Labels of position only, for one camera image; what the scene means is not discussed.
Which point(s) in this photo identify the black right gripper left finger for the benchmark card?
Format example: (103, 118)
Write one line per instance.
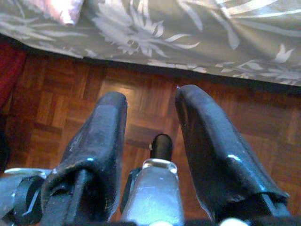
(98, 146)

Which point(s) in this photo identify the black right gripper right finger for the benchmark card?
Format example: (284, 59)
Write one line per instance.
(211, 146)

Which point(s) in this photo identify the red covered mattress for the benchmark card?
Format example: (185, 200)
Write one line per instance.
(9, 70)

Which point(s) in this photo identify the floral bedspread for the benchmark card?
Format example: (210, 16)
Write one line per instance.
(164, 28)

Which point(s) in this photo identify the pink cartoon print blanket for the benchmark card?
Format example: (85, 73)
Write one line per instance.
(63, 11)

